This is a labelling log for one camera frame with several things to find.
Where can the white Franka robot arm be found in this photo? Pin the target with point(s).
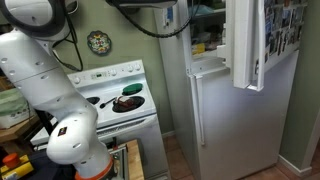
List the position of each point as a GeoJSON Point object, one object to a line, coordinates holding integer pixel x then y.
{"type": "Point", "coordinates": [43, 76]}

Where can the white upper fridge door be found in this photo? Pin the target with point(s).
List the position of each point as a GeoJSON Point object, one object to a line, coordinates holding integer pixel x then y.
{"type": "Point", "coordinates": [243, 43]}

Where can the white fridge door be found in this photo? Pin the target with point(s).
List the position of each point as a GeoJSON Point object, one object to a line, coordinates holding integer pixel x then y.
{"type": "Point", "coordinates": [246, 133]}
{"type": "Point", "coordinates": [243, 43]}

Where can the white lower fridge door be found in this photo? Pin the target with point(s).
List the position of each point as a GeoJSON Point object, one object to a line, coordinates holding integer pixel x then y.
{"type": "Point", "coordinates": [246, 133]}

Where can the black stove burner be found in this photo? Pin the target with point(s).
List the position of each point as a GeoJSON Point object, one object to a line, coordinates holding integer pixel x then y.
{"type": "Point", "coordinates": [93, 100]}
{"type": "Point", "coordinates": [139, 104]}

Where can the green leaf-shaped lid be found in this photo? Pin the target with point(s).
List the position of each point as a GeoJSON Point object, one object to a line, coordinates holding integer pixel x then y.
{"type": "Point", "coordinates": [132, 89]}

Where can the white refrigerator cabinet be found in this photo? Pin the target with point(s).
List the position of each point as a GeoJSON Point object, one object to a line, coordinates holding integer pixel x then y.
{"type": "Point", "coordinates": [176, 116]}

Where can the brown sauce bottle white cap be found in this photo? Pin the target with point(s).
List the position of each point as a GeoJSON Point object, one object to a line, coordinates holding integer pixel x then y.
{"type": "Point", "coordinates": [125, 102]}

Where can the white electric stove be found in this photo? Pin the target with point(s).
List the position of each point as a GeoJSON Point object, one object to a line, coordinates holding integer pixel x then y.
{"type": "Point", "coordinates": [146, 140]}

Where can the black spoon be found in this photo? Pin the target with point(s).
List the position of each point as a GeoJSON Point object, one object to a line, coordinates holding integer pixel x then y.
{"type": "Point", "coordinates": [107, 102]}

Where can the yellow food package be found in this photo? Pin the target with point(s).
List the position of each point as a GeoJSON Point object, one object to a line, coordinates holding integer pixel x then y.
{"type": "Point", "coordinates": [198, 49]}

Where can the wooden robot mounting board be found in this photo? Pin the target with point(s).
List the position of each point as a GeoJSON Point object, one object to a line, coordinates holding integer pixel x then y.
{"type": "Point", "coordinates": [135, 163]}

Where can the blue paper note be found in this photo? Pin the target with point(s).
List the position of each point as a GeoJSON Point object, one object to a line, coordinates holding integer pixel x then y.
{"type": "Point", "coordinates": [169, 13]}

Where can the photo magnet cluster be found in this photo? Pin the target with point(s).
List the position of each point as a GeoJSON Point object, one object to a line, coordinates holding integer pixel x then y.
{"type": "Point", "coordinates": [283, 26]}

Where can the dark blue storage box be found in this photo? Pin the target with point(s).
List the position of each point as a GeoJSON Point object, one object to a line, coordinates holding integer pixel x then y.
{"type": "Point", "coordinates": [43, 168]}

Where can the white bin with green lid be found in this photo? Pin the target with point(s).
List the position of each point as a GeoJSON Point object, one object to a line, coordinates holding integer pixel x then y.
{"type": "Point", "coordinates": [13, 113]}

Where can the wooden side table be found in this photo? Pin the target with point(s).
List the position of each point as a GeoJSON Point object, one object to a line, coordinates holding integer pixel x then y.
{"type": "Point", "coordinates": [16, 132]}

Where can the red yellow emergency stop button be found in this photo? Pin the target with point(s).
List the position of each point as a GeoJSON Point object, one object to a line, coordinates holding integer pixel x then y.
{"type": "Point", "coordinates": [11, 161]}

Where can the colourful decorative wall plate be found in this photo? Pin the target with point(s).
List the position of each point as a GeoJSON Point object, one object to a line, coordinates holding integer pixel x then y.
{"type": "Point", "coordinates": [99, 42]}

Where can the aluminium profile frame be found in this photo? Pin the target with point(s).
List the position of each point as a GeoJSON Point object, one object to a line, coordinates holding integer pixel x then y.
{"type": "Point", "coordinates": [121, 160]}

